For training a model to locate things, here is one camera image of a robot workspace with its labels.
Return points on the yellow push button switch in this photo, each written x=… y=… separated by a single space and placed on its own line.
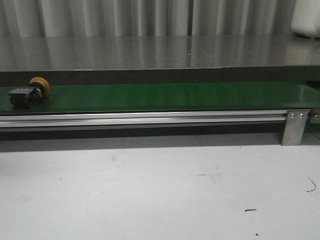
x=29 y=96

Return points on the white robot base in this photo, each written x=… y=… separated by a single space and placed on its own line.
x=306 y=18

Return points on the green conveyor belt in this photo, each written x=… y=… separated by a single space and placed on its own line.
x=169 y=97

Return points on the grey pleated curtain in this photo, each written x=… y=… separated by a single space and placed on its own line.
x=139 y=18

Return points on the aluminium conveyor side rail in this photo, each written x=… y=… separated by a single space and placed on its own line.
x=140 y=118

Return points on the steel conveyor support bracket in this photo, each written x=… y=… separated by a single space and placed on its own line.
x=294 y=127

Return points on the steel end bracket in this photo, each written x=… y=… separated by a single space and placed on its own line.
x=314 y=115

